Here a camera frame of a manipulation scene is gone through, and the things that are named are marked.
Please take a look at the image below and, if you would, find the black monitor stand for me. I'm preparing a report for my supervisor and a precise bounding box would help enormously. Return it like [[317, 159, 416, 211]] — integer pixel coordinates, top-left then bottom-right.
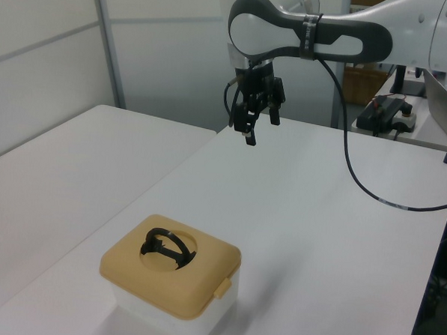
[[389, 64, 429, 100]]

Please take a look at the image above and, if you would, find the emergency stop button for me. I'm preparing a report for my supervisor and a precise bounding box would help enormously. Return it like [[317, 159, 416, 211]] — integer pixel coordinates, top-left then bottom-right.
[[391, 107, 419, 134]]

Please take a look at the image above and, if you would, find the silver laptop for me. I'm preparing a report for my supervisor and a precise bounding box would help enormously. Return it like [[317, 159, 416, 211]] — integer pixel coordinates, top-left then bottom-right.
[[419, 68, 447, 143]]

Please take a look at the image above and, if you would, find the tan lid with black handle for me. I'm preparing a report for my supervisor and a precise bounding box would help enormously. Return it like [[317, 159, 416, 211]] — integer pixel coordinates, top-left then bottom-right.
[[96, 211, 244, 325]]

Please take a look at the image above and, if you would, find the white desk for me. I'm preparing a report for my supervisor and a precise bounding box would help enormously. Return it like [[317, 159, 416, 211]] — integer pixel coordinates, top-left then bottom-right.
[[350, 71, 447, 153]]

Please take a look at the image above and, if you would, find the grey partition corner post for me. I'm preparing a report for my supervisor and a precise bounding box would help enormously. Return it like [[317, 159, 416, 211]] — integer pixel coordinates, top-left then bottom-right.
[[84, 0, 133, 110]]

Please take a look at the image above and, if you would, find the black power supply box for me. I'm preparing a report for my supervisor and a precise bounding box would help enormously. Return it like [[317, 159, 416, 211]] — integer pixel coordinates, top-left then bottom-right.
[[355, 94, 415, 136]]

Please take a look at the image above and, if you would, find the white plastic tool case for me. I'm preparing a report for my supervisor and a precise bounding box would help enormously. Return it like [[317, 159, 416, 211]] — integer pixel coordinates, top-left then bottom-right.
[[104, 261, 241, 335]]

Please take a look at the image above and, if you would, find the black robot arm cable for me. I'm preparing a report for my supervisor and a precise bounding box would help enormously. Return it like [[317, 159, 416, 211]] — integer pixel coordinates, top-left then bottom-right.
[[216, 50, 447, 214]]

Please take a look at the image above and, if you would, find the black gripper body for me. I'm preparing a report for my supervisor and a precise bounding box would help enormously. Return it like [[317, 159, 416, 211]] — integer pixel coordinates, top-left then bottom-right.
[[232, 58, 278, 108]]

